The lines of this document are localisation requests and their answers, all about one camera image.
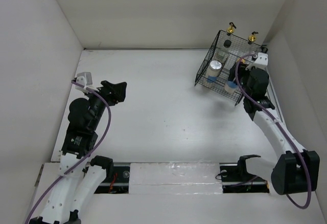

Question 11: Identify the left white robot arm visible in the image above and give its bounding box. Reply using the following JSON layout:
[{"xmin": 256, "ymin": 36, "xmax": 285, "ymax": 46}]
[{"xmin": 25, "ymin": 78, "xmax": 127, "ymax": 223}]

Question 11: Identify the black-cap soy sauce bottle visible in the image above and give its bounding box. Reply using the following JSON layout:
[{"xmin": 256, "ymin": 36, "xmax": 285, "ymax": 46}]
[{"xmin": 216, "ymin": 39, "xmax": 231, "ymax": 65}]

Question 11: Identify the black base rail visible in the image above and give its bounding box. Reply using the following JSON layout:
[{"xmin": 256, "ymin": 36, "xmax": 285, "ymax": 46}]
[{"xmin": 96, "ymin": 163, "xmax": 270, "ymax": 194}]

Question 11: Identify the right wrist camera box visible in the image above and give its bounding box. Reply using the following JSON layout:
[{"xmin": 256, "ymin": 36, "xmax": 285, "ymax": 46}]
[{"xmin": 252, "ymin": 52, "xmax": 268, "ymax": 69}]

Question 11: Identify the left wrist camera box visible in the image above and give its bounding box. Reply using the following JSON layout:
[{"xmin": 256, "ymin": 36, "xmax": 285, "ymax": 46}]
[{"xmin": 76, "ymin": 72, "xmax": 92, "ymax": 89}]

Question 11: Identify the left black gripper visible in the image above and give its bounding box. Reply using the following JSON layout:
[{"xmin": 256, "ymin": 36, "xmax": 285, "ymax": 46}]
[{"xmin": 84, "ymin": 80, "xmax": 126, "ymax": 129}]

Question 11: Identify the silver-lid spice jar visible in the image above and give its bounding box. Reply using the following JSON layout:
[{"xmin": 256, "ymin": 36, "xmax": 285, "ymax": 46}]
[
  {"xmin": 224, "ymin": 81, "xmax": 238, "ymax": 94},
  {"xmin": 205, "ymin": 60, "xmax": 222, "ymax": 83}
]

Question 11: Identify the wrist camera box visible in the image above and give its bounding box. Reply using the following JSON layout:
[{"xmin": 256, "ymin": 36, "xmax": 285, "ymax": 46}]
[
  {"xmin": 252, "ymin": 52, "xmax": 268, "ymax": 69},
  {"xmin": 76, "ymin": 72, "xmax": 92, "ymax": 89}
]

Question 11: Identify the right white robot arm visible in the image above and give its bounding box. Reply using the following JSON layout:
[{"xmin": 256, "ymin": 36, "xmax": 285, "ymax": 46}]
[{"xmin": 228, "ymin": 62, "xmax": 320, "ymax": 195}]

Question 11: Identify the black wire rack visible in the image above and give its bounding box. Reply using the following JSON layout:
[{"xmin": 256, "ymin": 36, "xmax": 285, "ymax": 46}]
[{"xmin": 194, "ymin": 30, "xmax": 269, "ymax": 107}]

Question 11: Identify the dark-liquid gold-spout glass bottle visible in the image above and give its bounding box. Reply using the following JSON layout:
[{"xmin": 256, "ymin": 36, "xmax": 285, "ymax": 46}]
[{"xmin": 245, "ymin": 31, "xmax": 258, "ymax": 54}]

